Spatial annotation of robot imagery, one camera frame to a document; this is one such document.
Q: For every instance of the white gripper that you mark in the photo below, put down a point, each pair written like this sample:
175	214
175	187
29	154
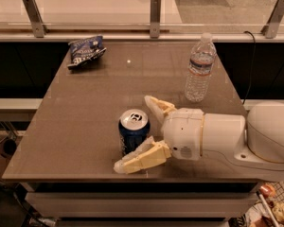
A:
183	132

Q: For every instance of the blue pepsi can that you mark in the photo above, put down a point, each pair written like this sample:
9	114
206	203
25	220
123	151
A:
134	127

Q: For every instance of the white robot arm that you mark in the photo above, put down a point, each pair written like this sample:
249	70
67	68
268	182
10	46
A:
214	145

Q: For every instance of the blue chip bag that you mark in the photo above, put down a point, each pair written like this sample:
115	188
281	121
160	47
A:
85	50

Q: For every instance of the clear plastic water bottle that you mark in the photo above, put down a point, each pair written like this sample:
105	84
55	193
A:
202	57

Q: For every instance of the dark round stool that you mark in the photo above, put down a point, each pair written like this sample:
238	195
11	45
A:
8	148

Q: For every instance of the middle metal railing bracket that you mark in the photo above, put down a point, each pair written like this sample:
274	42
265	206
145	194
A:
155	15

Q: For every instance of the metal railing bracket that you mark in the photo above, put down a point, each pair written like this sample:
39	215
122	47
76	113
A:
271	27
34	16
155	15

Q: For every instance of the wire basket with snacks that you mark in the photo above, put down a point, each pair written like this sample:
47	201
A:
268	211

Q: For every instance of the right metal railing bracket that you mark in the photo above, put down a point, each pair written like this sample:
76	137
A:
271	27

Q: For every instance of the left metal railing bracket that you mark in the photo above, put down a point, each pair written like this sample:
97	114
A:
34	16

